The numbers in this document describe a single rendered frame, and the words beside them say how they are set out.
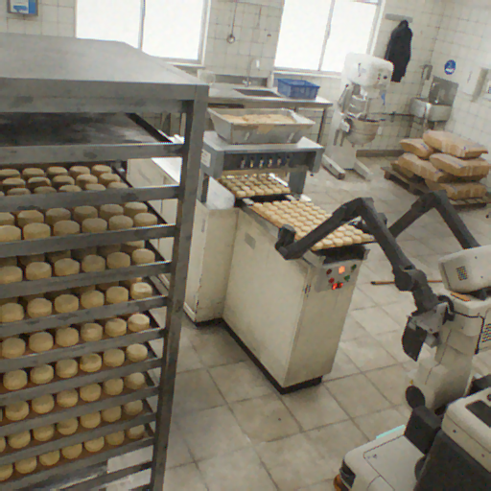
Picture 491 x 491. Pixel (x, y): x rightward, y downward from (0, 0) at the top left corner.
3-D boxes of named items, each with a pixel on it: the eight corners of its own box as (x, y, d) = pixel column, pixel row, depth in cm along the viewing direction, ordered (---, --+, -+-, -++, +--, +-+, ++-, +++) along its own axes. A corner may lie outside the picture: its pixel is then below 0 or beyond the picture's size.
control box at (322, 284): (313, 289, 265) (318, 264, 259) (349, 281, 278) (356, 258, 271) (317, 292, 263) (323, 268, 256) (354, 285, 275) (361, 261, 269)
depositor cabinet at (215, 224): (123, 242, 428) (128, 138, 390) (203, 232, 465) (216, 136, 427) (193, 334, 334) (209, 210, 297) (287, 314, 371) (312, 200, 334)
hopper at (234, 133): (203, 132, 308) (206, 107, 302) (284, 131, 337) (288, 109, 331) (228, 149, 287) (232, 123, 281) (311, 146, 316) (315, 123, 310)
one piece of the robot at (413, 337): (465, 352, 225) (482, 309, 216) (422, 368, 211) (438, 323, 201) (436, 331, 237) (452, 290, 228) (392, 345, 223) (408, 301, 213)
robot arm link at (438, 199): (426, 184, 236) (443, 180, 240) (411, 203, 247) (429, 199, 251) (483, 268, 216) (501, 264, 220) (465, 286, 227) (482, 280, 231)
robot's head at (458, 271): (512, 280, 200) (499, 242, 202) (478, 290, 189) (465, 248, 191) (479, 288, 212) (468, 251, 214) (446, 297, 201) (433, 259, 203)
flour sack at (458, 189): (449, 201, 605) (453, 189, 598) (421, 187, 636) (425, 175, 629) (488, 197, 642) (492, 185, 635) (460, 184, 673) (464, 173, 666)
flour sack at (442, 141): (416, 142, 654) (420, 128, 646) (438, 141, 676) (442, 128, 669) (464, 162, 602) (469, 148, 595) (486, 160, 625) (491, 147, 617)
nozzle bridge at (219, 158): (183, 187, 321) (189, 131, 305) (283, 180, 358) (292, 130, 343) (208, 210, 297) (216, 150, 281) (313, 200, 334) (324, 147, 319)
